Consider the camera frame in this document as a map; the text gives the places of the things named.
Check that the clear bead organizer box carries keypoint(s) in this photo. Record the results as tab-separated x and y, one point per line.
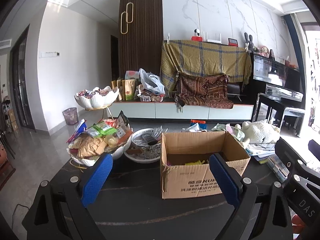
278	168

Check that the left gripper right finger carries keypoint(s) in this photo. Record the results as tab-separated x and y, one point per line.
273	220

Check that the white plush sheep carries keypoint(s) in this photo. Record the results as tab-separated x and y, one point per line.
260	132

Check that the gold loop door handle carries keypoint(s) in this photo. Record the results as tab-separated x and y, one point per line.
126	18

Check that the yellow plastic cup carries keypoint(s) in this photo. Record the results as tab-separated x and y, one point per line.
199	162

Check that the grey bunny doll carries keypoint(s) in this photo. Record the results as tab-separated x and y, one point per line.
249	46

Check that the white plastic bag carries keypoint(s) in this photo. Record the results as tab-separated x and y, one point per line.
151	82

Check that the yellow plaid blanket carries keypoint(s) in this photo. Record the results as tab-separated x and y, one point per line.
203	59

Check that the white red security camera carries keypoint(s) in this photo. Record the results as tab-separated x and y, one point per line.
197	36

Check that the stack of papers and books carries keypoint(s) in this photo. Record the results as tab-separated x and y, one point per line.
261	152

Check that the brown patterned cloth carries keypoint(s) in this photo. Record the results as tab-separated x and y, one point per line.
208	91

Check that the black upright piano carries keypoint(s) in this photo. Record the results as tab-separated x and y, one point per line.
275	79

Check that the piano bench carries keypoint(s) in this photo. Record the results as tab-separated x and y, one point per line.
283	110

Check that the cardboard box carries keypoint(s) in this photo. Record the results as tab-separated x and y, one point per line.
178	148

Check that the patterned ceramic bowl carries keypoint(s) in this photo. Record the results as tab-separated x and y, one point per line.
146	145

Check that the green wet wipes pack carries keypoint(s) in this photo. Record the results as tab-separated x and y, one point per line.
235	131

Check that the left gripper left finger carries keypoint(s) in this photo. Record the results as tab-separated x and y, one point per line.
45	218

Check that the white lotus fruit bowl stand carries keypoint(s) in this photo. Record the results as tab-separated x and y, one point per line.
110	134

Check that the white low tv cabinet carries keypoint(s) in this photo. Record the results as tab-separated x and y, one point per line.
169	110

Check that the pink mesh waste bin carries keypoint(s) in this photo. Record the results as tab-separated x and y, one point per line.
71	116

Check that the kraft snack bags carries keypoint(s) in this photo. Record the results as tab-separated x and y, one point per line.
126	88

